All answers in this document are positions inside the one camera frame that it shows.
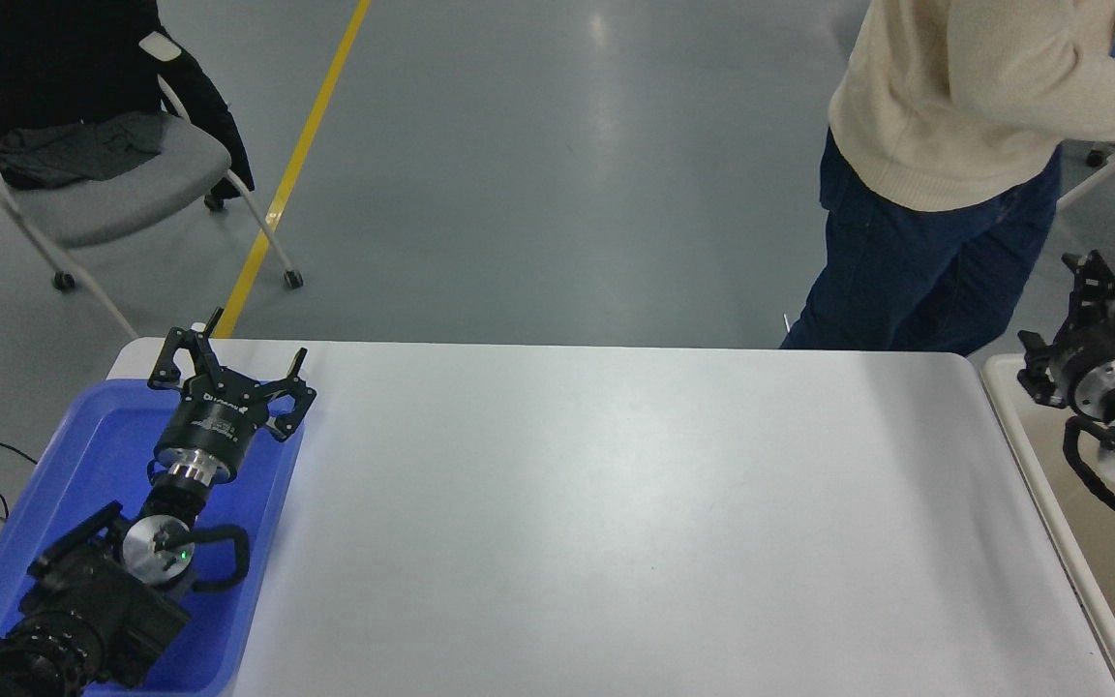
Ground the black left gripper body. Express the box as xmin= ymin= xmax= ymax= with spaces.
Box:
xmin=152 ymin=378 xmax=276 ymax=472

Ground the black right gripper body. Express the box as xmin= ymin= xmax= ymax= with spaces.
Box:
xmin=1049 ymin=321 xmax=1115 ymax=409

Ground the large pale bin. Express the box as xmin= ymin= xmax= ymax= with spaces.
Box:
xmin=980 ymin=353 xmax=1115 ymax=690

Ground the blue plastic tray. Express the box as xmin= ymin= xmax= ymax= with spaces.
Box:
xmin=0 ymin=379 xmax=307 ymax=696

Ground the grey chair with white legs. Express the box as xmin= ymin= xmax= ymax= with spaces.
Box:
xmin=0 ymin=0 xmax=305 ymax=342

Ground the dark grey cloth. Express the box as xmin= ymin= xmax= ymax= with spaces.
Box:
xmin=0 ymin=111 xmax=171 ymax=191

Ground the person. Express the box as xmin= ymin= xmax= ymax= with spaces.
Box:
xmin=778 ymin=0 xmax=1115 ymax=355

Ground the black jacket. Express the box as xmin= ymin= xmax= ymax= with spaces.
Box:
xmin=0 ymin=0 xmax=256 ymax=200

